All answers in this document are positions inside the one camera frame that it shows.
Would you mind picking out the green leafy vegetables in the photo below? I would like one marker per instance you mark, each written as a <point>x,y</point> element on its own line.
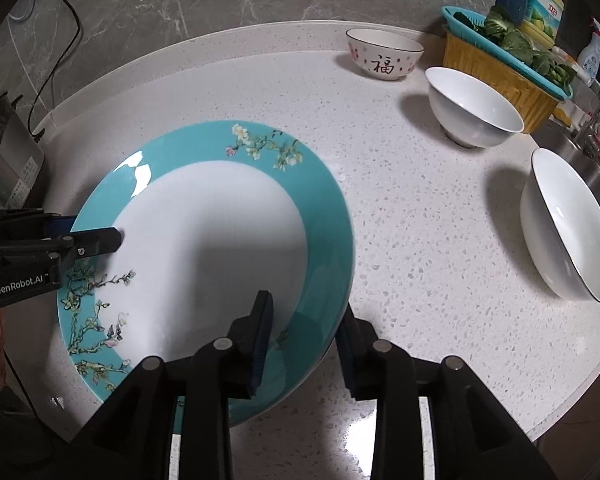
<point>522,45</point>

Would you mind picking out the yellow oil bottle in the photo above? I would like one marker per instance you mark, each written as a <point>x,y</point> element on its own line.
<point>541,21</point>

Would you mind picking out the plain white bowl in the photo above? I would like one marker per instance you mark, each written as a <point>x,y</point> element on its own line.
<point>471,113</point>

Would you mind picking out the teal strainer basket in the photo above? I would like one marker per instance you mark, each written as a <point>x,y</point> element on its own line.
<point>505,55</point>

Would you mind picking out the teal floral rimmed plate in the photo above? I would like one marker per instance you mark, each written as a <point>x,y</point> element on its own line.
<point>210,215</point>

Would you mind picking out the white bowl with dark rim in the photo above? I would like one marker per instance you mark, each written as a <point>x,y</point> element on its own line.
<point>560,219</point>

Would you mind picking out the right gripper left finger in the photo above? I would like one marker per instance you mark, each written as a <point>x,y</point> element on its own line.
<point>131,433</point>

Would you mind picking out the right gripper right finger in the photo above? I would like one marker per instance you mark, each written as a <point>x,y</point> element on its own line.
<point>473,436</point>

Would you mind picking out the chrome sink faucet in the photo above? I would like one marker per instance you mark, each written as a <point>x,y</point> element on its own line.
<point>586,133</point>

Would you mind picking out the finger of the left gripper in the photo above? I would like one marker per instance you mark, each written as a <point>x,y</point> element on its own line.
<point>96,242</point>

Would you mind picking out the yellow basin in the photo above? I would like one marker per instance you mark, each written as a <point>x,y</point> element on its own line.
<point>532,103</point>

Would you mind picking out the silver kitchen appliance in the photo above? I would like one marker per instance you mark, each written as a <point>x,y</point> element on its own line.
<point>21,158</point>

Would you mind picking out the small bowl with red character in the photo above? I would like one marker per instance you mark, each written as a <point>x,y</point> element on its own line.
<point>383,55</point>

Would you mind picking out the white spray bottle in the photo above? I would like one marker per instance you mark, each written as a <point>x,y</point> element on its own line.
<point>589,57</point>

